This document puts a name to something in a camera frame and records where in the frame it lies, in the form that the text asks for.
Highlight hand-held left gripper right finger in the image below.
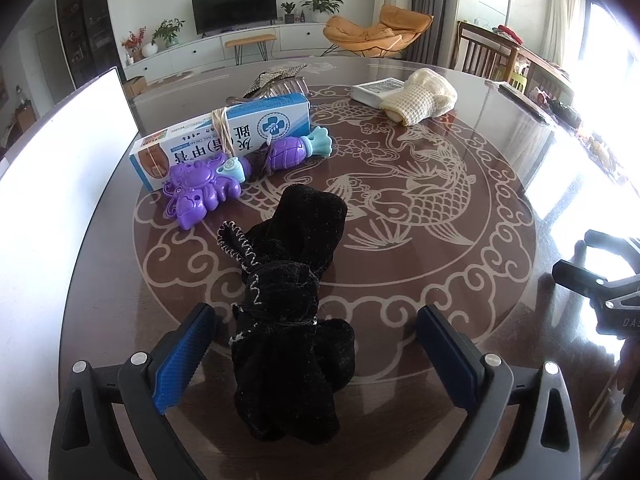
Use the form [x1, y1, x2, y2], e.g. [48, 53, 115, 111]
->
[416, 304, 583, 480]

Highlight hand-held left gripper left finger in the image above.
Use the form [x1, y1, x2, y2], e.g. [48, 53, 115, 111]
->
[48, 302, 217, 480]

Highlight white cardboard box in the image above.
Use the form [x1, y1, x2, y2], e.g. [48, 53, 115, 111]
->
[0, 66, 141, 196]

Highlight person's right hand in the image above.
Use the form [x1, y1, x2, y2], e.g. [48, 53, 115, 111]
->
[617, 337, 640, 401]

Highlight white television cabinet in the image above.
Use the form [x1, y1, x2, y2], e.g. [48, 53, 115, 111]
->
[122, 22, 341, 83]

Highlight cream knitted mitt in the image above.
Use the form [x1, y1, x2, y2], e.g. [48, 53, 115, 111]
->
[380, 67, 458, 127]

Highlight black velvet cloth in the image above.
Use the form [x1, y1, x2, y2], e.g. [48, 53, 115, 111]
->
[217, 185, 357, 446]

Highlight large leafy potted plant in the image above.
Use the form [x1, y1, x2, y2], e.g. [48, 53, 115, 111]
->
[300, 0, 345, 24]

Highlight red flowers in vase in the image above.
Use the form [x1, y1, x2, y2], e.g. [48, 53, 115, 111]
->
[121, 27, 147, 63]

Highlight wooden slatted chair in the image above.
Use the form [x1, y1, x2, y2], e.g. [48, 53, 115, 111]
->
[451, 21, 521, 81]

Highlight purple plastic toy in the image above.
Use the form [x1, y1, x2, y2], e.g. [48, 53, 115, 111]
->
[162, 127, 332, 231]

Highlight orange lounge chair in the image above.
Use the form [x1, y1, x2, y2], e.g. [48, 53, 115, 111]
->
[322, 4, 433, 59]

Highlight dark glass display cabinet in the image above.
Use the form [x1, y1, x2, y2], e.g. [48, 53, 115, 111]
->
[55, 0, 113, 91]

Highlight bushy green potted plant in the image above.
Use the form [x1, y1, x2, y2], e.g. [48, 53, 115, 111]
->
[151, 18, 186, 49]

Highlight blue white ointment box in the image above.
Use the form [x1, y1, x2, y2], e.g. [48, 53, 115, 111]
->
[129, 92, 313, 192]

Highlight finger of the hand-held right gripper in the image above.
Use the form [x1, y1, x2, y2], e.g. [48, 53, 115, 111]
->
[582, 229, 640, 261]
[551, 258, 609, 302]

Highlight white tissue pack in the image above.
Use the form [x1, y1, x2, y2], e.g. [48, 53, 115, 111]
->
[350, 77, 408, 108]

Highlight brown cardboard box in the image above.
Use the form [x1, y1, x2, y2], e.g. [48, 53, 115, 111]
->
[122, 76, 147, 101]

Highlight brown patterned desk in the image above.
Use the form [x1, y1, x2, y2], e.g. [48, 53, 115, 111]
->
[0, 55, 640, 480]

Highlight black television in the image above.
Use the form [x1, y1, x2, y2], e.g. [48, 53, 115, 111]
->
[191, 0, 278, 36]

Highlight orange bench with metal legs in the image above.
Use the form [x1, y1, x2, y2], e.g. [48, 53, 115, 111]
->
[223, 34, 277, 64]

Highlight glittery claw hair clip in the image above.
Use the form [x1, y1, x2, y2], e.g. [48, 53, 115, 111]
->
[225, 62, 308, 106]

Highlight grey curtain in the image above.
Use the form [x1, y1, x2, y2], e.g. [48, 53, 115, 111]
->
[402, 0, 451, 66]

